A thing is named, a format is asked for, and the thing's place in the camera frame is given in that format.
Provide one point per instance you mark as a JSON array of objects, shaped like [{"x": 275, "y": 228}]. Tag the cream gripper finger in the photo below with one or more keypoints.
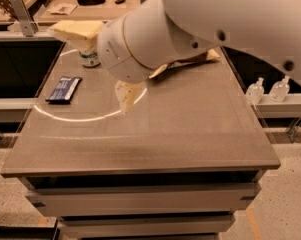
[
  {"x": 81, "y": 35},
  {"x": 129, "y": 94}
]

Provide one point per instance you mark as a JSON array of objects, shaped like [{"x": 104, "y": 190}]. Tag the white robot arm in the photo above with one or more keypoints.
[{"x": 137, "y": 44}]

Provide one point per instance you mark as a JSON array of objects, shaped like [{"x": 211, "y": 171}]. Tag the blue rxbar chocolate bar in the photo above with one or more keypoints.
[{"x": 63, "y": 92}]

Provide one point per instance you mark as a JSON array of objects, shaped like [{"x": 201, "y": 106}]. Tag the black object on back table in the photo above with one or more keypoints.
[{"x": 90, "y": 2}]

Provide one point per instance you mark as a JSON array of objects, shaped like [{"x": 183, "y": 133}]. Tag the paper packet on back table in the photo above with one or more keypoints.
[{"x": 62, "y": 9}]

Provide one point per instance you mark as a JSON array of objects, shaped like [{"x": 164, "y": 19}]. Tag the small dark device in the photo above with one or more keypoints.
[{"x": 120, "y": 1}]

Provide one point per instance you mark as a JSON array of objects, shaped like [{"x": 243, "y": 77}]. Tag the yellow brown chip bag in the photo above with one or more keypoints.
[{"x": 204, "y": 57}]

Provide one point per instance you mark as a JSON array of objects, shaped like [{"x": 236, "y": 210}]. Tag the top grey drawer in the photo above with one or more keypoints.
[{"x": 162, "y": 199}]

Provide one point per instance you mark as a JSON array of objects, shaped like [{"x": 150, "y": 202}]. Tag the grey drawer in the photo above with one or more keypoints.
[
  {"x": 162, "y": 199},
  {"x": 141, "y": 227}
]

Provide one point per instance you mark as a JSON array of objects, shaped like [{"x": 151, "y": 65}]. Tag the clear plastic bottle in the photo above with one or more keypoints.
[
  {"x": 280, "y": 89},
  {"x": 255, "y": 92}
]

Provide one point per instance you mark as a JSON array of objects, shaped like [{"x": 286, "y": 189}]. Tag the lower grey drawer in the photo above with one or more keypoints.
[{"x": 141, "y": 227}]

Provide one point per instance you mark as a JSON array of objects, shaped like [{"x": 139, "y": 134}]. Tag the left metal bracket post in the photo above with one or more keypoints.
[{"x": 26, "y": 21}]

